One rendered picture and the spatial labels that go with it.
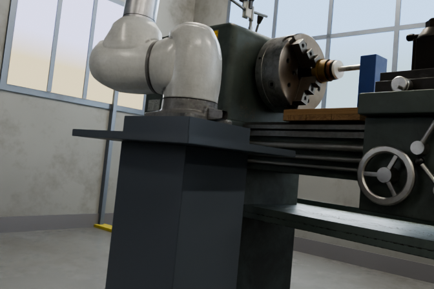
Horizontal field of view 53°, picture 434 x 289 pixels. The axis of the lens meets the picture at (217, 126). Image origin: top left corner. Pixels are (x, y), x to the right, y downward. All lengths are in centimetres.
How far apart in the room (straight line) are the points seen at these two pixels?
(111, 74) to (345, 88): 273
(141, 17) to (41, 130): 262
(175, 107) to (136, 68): 17
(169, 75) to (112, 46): 20
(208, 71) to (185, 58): 7
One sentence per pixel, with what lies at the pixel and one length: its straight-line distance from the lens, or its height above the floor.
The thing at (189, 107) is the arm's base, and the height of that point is 83.
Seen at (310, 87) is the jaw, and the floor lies 101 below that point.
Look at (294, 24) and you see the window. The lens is 415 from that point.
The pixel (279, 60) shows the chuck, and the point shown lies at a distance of 166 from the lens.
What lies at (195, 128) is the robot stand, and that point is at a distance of 105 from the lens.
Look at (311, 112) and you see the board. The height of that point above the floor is 89.
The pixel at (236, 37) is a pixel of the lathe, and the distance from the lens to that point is 173.
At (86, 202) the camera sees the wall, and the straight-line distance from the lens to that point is 411.
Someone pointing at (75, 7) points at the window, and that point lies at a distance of 406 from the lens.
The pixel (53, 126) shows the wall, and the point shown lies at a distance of 387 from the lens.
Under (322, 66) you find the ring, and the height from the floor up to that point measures 109.
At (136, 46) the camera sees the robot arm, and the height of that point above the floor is 99.
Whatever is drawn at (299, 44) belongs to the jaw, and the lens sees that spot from 170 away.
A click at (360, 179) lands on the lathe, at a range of 124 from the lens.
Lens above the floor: 70
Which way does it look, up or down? 4 degrees up
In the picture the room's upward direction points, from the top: 5 degrees clockwise
